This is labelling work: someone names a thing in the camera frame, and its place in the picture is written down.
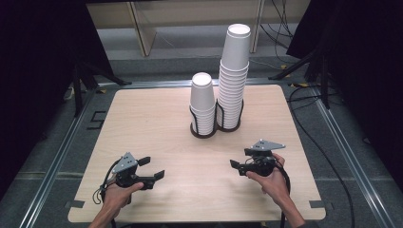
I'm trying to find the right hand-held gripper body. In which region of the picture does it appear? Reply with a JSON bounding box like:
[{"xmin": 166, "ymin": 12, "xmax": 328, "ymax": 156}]
[{"xmin": 240, "ymin": 139, "xmax": 286, "ymax": 178}]

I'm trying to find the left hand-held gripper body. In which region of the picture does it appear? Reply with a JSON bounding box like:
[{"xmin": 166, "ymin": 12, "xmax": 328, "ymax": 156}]
[{"xmin": 106, "ymin": 151, "xmax": 156, "ymax": 191}]

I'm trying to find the black wire double cup holder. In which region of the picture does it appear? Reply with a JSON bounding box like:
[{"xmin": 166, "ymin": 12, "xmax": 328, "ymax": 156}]
[{"xmin": 188, "ymin": 98, "xmax": 245, "ymax": 140}]

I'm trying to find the tall stack of white cups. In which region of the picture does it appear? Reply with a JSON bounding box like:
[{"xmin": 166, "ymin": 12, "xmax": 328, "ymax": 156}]
[{"xmin": 217, "ymin": 23, "xmax": 252, "ymax": 130}]

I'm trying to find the short stack of white cups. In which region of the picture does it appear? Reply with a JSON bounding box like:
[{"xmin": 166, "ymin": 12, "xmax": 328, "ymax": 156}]
[{"xmin": 189, "ymin": 71, "xmax": 217, "ymax": 137}]

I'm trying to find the person's left hand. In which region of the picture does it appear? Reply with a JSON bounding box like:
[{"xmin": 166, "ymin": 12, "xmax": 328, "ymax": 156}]
[{"xmin": 102, "ymin": 181, "xmax": 145, "ymax": 214}]

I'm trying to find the person's right hand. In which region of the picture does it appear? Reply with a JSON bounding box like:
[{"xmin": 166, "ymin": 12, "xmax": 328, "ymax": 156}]
[{"xmin": 246, "ymin": 152, "xmax": 291, "ymax": 207}]

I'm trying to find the black metal stand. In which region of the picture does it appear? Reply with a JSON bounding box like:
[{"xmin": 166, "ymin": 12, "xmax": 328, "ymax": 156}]
[
  {"xmin": 71, "ymin": 60, "xmax": 132, "ymax": 118},
  {"xmin": 268, "ymin": 47, "xmax": 331, "ymax": 110}
]

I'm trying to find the black curtain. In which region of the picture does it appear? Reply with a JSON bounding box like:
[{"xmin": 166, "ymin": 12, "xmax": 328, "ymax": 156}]
[
  {"xmin": 0, "ymin": 0, "xmax": 114, "ymax": 198},
  {"xmin": 286, "ymin": 0, "xmax": 403, "ymax": 183}
]

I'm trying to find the light wooden shelf unit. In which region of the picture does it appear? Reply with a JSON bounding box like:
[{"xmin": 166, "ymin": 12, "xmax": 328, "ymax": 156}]
[{"xmin": 86, "ymin": 0, "xmax": 312, "ymax": 58}]

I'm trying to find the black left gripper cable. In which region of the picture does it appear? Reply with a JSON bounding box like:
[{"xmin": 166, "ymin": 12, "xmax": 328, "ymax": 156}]
[{"xmin": 92, "ymin": 159, "xmax": 123, "ymax": 228}]

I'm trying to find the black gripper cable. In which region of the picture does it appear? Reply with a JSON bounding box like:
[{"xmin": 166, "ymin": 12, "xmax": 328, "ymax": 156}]
[
  {"xmin": 92, "ymin": 159, "xmax": 123, "ymax": 228},
  {"xmin": 275, "ymin": 161, "xmax": 292, "ymax": 228}
]

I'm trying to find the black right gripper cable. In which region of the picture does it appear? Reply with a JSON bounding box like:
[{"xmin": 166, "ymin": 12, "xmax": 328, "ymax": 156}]
[{"xmin": 275, "ymin": 161, "xmax": 292, "ymax": 228}]

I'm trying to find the metal floor rail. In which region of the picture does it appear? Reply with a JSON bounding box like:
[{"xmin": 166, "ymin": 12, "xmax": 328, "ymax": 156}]
[
  {"xmin": 98, "ymin": 77, "xmax": 288, "ymax": 90},
  {"xmin": 18, "ymin": 85, "xmax": 106, "ymax": 228},
  {"xmin": 312, "ymin": 85, "xmax": 397, "ymax": 228}
]

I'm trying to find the long black floor cable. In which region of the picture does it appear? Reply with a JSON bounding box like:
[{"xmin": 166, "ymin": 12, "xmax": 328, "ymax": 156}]
[{"xmin": 287, "ymin": 85, "xmax": 355, "ymax": 228}]

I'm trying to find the thin black hanging cable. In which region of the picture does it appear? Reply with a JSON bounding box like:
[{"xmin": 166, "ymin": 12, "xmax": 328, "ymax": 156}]
[{"xmin": 259, "ymin": 0, "xmax": 296, "ymax": 65}]

